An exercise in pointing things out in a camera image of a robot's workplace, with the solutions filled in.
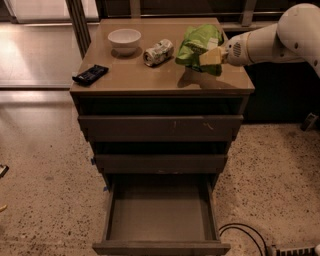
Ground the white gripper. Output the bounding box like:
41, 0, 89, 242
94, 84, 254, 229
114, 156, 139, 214
199, 32, 252, 66

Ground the green rice chip bag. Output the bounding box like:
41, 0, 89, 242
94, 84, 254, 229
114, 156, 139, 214
175, 24, 224, 76

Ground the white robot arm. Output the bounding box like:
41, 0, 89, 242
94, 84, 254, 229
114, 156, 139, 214
199, 3, 320, 77

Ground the brown drawer cabinet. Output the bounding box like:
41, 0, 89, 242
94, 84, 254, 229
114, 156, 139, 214
70, 18, 254, 184

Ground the top drawer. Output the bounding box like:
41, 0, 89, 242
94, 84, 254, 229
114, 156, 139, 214
78, 115, 243, 142

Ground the middle drawer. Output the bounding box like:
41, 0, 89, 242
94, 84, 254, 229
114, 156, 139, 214
95, 154, 227, 174

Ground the open bottom drawer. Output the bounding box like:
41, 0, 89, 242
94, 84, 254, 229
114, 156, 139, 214
92, 174, 231, 256

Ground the crushed white green can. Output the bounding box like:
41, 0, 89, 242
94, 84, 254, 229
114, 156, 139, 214
143, 39, 174, 67

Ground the white bowl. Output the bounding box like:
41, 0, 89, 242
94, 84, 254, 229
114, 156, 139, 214
108, 29, 141, 56

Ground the grey object floor right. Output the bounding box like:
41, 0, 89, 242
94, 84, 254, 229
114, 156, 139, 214
300, 112, 319, 131

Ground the black snack bar packet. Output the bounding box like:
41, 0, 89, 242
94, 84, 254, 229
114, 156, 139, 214
72, 65, 108, 86

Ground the grey power strip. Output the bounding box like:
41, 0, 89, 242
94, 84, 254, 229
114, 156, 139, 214
267, 246, 318, 256

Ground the dark object floor left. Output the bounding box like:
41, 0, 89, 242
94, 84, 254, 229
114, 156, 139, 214
0, 164, 9, 178

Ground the black floor cable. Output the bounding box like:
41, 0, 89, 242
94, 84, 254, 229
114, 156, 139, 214
218, 222, 269, 256

